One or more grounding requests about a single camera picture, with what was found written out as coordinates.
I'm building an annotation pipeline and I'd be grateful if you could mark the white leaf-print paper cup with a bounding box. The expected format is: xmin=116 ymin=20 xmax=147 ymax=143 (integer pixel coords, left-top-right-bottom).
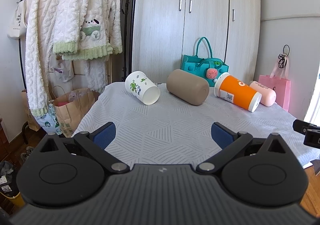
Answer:
xmin=125 ymin=71 xmax=160 ymax=105

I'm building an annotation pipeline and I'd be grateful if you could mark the orange white-lidded cup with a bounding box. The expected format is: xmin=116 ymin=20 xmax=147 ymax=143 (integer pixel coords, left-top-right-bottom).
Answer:
xmin=214 ymin=72 xmax=262 ymax=113

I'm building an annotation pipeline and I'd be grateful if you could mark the white green plastic bag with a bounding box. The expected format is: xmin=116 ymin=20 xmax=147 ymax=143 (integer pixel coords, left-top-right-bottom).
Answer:
xmin=35 ymin=101 xmax=62 ymax=135

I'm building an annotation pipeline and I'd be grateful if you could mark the pink paper gift bag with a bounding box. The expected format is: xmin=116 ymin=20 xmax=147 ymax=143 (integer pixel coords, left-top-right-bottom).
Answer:
xmin=258 ymin=53 xmax=291 ymax=111

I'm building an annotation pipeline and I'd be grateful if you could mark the brown paper bag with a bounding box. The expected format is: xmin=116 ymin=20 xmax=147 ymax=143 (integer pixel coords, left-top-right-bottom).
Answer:
xmin=53 ymin=88 xmax=100 ymax=137

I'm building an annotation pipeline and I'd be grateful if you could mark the white patterned tablecloth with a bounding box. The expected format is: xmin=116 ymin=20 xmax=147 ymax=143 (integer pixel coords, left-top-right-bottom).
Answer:
xmin=77 ymin=82 xmax=319 ymax=166

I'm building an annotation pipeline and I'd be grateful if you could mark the teal felt handbag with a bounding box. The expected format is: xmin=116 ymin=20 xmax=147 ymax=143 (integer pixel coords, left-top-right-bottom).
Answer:
xmin=181 ymin=37 xmax=229 ymax=87

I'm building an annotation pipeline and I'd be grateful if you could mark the white fluffy green-trimmed jacket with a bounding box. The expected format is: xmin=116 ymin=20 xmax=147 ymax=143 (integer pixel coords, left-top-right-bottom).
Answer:
xmin=53 ymin=0 xmax=123 ymax=61

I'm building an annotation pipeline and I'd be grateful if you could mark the white canvas tote bag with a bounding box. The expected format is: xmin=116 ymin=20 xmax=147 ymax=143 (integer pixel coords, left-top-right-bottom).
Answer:
xmin=7 ymin=0 xmax=32 ymax=39

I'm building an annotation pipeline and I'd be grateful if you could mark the white fluffy robe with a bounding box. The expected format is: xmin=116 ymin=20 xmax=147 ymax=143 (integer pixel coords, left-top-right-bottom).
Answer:
xmin=25 ymin=0 xmax=108 ymax=117

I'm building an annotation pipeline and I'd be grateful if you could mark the white wooden wardrobe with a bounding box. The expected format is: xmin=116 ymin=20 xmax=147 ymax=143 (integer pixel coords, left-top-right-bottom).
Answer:
xmin=131 ymin=0 xmax=260 ymax=83

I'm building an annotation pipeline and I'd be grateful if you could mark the black clothes rack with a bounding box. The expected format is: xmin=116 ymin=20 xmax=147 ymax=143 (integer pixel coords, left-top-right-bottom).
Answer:
xmin=17 ymin=0 xmax=43 ymax=91

